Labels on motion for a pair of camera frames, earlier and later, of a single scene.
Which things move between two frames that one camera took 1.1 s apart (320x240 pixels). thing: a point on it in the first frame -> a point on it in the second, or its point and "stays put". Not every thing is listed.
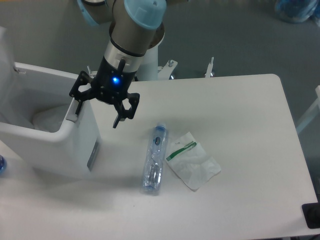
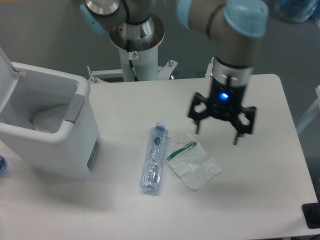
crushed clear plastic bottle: [153, 177] stays put
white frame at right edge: [315, 111] stays put
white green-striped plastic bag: [191, 162] stays put
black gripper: [112, 83] -> [225, 102]
